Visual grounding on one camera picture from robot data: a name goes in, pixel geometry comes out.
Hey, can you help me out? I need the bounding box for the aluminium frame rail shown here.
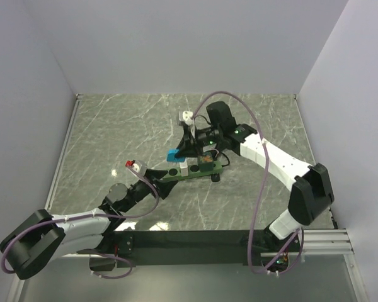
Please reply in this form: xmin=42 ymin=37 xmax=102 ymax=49
xmin=18 ymin=93 xmax=83 ymax=257

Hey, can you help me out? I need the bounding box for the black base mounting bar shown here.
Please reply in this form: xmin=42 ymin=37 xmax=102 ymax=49
xmin=75 ymin=230 xmax=290 ymax=272

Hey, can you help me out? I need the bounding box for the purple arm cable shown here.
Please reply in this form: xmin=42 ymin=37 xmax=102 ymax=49
xmin=192 ymin=91 xmax=304 ymax=274
xmin=1 ymin=165 xmax=161 ymax=279

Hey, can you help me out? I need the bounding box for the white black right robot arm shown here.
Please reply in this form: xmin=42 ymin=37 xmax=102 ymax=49
xmin=175 ymin=101 xmax=334 ymax=251

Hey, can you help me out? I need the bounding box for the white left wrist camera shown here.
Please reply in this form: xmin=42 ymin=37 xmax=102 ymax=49
xmin=125 ymin=160 xmax=147 ymax=176

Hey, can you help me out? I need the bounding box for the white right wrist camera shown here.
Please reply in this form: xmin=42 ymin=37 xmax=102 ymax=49
xmin=177 ymin=111 xmax=195 ymax=136

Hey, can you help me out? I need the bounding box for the dark green cube adapter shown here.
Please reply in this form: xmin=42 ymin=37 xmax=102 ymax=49
xmin=197 ymin=151 xmax=214 ymax=172

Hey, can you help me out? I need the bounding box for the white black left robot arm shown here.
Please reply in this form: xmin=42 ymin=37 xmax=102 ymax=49
xmin=0 ymin=169 xmax=177 ymax=280

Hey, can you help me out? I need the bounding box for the green power strip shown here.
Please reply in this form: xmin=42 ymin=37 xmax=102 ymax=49
xmin=161 ymin=160 xmax=223 ymax=182

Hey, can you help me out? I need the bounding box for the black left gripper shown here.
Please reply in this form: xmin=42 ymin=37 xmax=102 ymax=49
xmin=122 ymin=168 xmax=178 ymax=212

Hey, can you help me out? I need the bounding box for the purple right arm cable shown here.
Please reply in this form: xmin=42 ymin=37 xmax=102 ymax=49
xmin=192 ymin=91 xmax=304 ymax=274

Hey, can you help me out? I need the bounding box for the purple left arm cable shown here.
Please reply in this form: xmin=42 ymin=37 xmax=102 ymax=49
xmin=1 ymin=165 xmax=161 ymax=279

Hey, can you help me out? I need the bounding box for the white plug adapter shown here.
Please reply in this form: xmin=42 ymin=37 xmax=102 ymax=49
xmin=179 ymin=161 xmax=189 ymax=177

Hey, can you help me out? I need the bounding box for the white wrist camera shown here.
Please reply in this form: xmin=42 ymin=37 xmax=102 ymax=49
xmin=125 ymin=160 xmax=147 ymax=176
xmin=177 ymin=111 xmax=195 ymax=136

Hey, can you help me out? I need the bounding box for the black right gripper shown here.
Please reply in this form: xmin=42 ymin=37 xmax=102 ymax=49
xmin=174 ymin=125 xmax=222 ymax=159

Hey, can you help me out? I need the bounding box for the blue plug adapter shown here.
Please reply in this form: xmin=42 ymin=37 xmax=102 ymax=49
xmin=166 ymin=149 xmax=186 ymax=163

